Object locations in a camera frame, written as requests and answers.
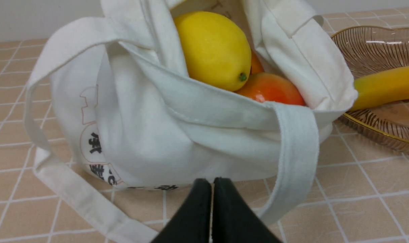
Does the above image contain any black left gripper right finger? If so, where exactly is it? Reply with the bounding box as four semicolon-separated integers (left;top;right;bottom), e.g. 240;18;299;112
212;178;282;243

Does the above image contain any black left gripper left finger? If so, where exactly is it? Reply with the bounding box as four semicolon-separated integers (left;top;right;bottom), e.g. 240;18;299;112
152;179;212;243

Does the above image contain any yellow lemon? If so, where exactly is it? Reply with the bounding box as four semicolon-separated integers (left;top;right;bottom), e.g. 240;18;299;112
174;11;252;92

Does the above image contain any white cloth tote bag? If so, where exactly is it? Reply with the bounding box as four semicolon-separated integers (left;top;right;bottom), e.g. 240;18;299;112
24;0;358;243

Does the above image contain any orange fruit behind lemon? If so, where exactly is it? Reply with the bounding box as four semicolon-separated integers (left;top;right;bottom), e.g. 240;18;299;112
250;50;265;75

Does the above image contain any amber glass fruit bowl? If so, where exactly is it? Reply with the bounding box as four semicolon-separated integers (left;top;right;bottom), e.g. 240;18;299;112
331;26;409;154

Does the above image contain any red orange pomegranate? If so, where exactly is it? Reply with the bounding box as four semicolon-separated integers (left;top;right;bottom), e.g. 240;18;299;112
236;73;306;106

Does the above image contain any yellow banana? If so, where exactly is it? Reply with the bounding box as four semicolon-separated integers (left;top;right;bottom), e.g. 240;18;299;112
350;66;409;111

